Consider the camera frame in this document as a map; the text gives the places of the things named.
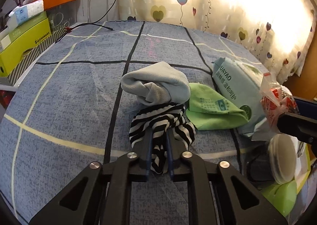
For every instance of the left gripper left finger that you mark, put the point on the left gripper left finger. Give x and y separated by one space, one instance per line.
144 152

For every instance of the white blue tissue pack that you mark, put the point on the white blue tissue pack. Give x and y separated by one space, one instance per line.
24 13

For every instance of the light blue grey sock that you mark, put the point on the light blue grey sock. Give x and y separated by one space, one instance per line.
157 84

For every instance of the clear red plastic bag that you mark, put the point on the clear red plastic bag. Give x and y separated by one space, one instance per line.
276 100

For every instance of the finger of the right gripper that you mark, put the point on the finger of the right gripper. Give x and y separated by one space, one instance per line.
305 105
303 128

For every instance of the striped tray box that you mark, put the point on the striped tray box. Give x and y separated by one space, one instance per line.
31 55

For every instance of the small green cup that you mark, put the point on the small green cup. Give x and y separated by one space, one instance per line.
281 196

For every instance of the heart pattern curtain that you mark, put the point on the heart pattern curtain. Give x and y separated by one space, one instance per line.
277 32

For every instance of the blue plaid bed sheet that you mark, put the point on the blue plaid bed sheet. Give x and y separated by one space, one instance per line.
69 110

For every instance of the wet wipes pack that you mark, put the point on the wet wipes pack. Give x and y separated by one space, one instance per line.
240 83

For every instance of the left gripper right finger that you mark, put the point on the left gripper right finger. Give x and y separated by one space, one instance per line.
179 168

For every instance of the yellow green cardboard box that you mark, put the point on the yellow green cardboard box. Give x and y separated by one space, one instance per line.
14 53

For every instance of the green tray box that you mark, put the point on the green tray box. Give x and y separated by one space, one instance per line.
303 168

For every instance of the green microfiber cloth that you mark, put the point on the green microfiber cloth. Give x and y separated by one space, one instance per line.
209 110

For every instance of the black white striped sock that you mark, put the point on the black white striped sock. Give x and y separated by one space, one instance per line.
159 119

